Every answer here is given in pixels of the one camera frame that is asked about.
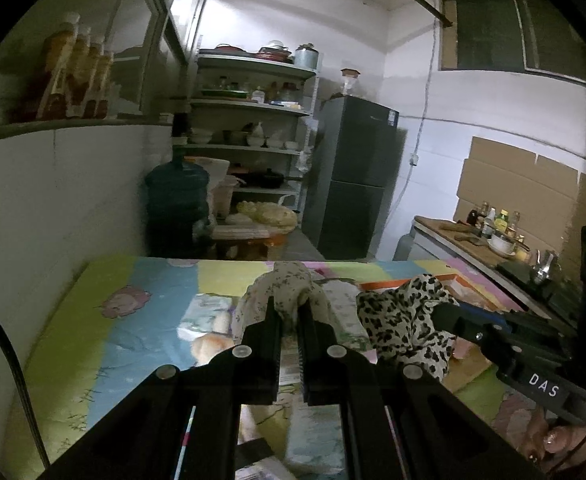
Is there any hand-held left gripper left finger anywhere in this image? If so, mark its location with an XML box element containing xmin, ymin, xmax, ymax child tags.
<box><xmin>43</xmin><ymin>299</ymin><xmax>282</xmax><ymax>480</ymax></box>

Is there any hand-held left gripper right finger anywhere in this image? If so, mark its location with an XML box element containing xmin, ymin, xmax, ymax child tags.
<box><xmin>297</xmin><ymin>304</ymin><xmax>544</xmax><ymax>480</ymax></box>

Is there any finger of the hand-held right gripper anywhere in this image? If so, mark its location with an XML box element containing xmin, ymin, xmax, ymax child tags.
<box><xmin>432</xmin><ymin>303</ymin><xmax>520</xmax><ymax>377</ymax></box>

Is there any leopard print cloth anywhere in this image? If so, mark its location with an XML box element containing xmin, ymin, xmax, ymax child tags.
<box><xmin>355</xmin><ymin>274</ymin><xmax>462</xmax><ymax>382</ymax></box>

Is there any small pale printed tissue pack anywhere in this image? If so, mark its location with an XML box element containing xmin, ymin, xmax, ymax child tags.
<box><xmin>178</xmin><ymin>294</ymin><xmax>240</xmax><ymax>342</ymax></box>

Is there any pale floral cloth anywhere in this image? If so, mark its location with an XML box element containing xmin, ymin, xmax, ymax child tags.
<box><xmin>233</xmin><ymin>261</ymin><xmax>334</xmax><ymax>338</ymax></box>

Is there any person's right hand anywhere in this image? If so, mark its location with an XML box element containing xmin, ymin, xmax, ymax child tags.
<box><xmin>524</xmin><ymin>406</ymin><xmax>586</xmax><ymax>477</ymax></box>

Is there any pink cloth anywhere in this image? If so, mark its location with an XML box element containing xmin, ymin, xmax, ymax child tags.
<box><xmin>450</xmin><ymin>337</ymin><xmax>474</xmax><ymax>362</ymax></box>

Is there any floral wrapped tissue pack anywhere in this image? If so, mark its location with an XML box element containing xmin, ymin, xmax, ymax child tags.
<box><xmin>318</xmin><ymin>277</ymin><xmax>374</xmax><ymax>351</ymax></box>

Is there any kitchen counter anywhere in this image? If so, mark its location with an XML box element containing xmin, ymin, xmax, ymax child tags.
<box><xmin>412</xmin><ymin>215</ymin><xmax>586</xmax><ymax>323</ymax></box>

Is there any black stove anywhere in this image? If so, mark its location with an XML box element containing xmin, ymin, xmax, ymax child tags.
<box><xmin>497</xmin><ymin>259</ymin><xmax>554</xmax><ymax>288</ymax></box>

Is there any white bowl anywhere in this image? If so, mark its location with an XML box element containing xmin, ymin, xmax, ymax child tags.
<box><xmin>488</xmin><ymin>232</ymin><xmax>516</xmax><ymax>256</ymax></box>

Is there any metal kettle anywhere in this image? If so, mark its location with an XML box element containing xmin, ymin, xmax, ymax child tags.
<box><xmin>530</xmin><ymin>249</ymin><xmax>562</xmax><ymax>286</ymax></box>

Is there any kitchen cleaver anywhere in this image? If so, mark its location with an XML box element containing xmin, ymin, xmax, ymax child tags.
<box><xmin>454</xmin><ymin>231</ymin><xmax>490</xmax><ymax>247</ymax></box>

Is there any wooden cutting board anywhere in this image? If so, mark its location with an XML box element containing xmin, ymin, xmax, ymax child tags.
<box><xmin>415</xmin><ymin>216</ymin><xmax>500</xmax><ymax>257</ymax></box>

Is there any grey gas cylinder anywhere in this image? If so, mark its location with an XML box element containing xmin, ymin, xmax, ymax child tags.
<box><xmin>395</xmin><ymin>230</ymin><xmax>417</xmax><ymax>261</ymax></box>

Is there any row of condiment bottles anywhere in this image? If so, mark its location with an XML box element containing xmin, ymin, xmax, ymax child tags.
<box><xmin>465</xmin><ymin>201</ymin><xmax>524</xmax><ymax>241</ymax></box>

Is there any colourful cartoon printed blanket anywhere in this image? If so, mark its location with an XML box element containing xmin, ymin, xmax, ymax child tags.
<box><xmin>3</xmin><ymin>255</ymin><xmax>528</xmax><ymax>480</ymax></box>

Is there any napa cabbage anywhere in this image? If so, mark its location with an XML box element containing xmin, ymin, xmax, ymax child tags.
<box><xmin>235</xmin><ymin>201</ymin><xmax>299</xmax><ymax>234</ymax></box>

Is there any blue water jug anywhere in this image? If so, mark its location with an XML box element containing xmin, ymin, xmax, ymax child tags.
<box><xmin>145</xmin><ymin>160</ymin><xmax>212</xmax><ymax>259</ymax></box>

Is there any black pan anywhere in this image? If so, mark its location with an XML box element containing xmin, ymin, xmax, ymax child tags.
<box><xmin>238</xmin><ymin>169</ymin><xmax>304</xmax><ymax>191</ymax></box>

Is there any white plastic bucket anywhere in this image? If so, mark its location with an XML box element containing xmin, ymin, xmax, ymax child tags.
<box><xmin>208</xmin><ymin>157</ymin><xmax>240</xmax><ymax>217</ymax></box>

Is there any dark grey fridge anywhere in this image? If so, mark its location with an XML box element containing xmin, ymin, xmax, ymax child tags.
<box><xmin>303</xmin><ymin>96</ymin><xmax>406</xmax><ymax>261</ymax></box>

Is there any row of white ceramic dishes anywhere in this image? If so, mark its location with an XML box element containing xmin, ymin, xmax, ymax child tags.
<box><xmin>190</xmin><ymin>121</ymin><xmax>304</xmax><ymax>150</ymax></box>

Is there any water jug pump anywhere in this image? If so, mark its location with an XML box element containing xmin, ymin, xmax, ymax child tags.
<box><xmin>170</xmin><ymin>112</ymin><xmax>190</xmax><ymax>166</ymax></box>

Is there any white metal shelf rack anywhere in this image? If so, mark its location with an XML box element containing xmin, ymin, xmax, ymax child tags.
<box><xmin>190</xmin><ymin>49</ymin><xmax>320</xmax><ymax>211</ymax></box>

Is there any row of glass jars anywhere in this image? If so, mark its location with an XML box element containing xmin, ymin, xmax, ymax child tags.
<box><xmin>208</xmin><ymin>76</ymin><xmax>304</xmax><ymax>106</ymax></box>

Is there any glass jar with lid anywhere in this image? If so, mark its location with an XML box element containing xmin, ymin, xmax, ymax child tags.
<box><xmin>340</xmin><ymin>67</ymin><xmax>362</xmax><ymax>97</ymax></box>

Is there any dark window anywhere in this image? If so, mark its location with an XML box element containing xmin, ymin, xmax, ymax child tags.
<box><xmin>440</xmin><ymin>0</ymin><xmax>574</xmax><ymax>74</ymax></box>

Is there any stack of red pans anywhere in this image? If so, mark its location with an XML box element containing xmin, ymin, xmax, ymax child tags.
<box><xmin>255</xmin><ymin>41</ymin><xmax>294</xmax><ymax>64</ymax></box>

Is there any orange liquid bottle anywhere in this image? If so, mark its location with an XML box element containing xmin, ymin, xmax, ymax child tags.
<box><xmin>82</xmin><ymin>42</ymin><xmax>104</xmax><ymax>118</ymax></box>
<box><xmin>65</xmin><ymin>26</ymin><xmax>94</xmax><ymax>120</ymax></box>
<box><xmin>95</xmin><ymin>50</ymin><xmax>116</xmax><ymax>117</ymax></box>
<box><xmin>30</xmin><ymin>12</ymin><xmax>81</xmax><ymax>121</ymax></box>

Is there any cardboard sheet on wall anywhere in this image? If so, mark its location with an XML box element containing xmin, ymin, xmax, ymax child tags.
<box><xmin>455</xmin><ymin>136</ymin><xmax>586</xmax><ymax>271</ymax></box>

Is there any white wall cable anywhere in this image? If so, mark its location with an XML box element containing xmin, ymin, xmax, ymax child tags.
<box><xmin>380</xmin><ymin>22</ymin><xmax>438</xmax><ymax>261</ymax></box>

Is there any black cable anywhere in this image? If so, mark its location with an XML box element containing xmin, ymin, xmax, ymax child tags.
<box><xmin>0</xmin><ymin>289</ymin><xmax>50</xmax><ymax>480</ymax></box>

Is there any glass window with grey frame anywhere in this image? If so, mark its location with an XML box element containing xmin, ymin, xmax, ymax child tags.
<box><xmin>108</xmin><ymin>0</ymin><xmax>208</xmax><ymax>118</ymax></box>

